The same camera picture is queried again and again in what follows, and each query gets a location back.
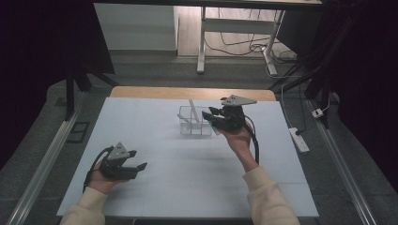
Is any aluminium rail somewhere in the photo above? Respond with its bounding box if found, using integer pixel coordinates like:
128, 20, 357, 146
308, 99, 379, 225
6, 120, 79, 225

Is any white desk frame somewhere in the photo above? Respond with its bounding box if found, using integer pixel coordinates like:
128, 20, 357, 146
196, 6, 286, 76

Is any person's left hand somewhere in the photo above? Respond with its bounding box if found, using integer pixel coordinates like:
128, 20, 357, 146
88, 167, 126, 194

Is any white cabinet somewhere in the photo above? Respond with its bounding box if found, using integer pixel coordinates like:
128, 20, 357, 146
93, 3, 179, 52

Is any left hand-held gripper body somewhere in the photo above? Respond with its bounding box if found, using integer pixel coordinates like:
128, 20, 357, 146
99, 142, 130, 180

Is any black floor outlet plate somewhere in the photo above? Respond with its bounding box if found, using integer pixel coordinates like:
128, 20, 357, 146
67, 121, 90, 144

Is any tangle of black floor cables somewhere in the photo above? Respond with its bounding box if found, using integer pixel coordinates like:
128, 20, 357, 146
205, 8, 299, 64

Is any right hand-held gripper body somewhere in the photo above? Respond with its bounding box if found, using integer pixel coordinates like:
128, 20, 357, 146
215, 94, 258, 132

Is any person's right hand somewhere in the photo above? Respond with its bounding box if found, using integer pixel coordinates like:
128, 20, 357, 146
219, 123, 253, 163

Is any clear desk organiser box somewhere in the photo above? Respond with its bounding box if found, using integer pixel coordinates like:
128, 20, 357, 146
177, 105, 217, 137

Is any dark curtain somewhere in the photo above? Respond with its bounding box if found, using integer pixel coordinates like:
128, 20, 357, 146
0, 0, 115, 170
322, 0, 398, 195

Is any white power strip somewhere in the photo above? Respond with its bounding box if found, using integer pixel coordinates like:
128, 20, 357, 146
288, 127, 311, 154

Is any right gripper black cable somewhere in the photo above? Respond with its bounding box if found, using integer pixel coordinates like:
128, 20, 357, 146
243, 115, 261, 165

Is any white table cover sheet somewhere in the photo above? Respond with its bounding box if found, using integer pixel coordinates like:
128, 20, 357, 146
56, 97, 319, 218

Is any black metal stand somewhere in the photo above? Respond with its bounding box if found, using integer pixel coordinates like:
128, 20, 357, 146
268, 8, 360, 129
64, 62, 120, 121

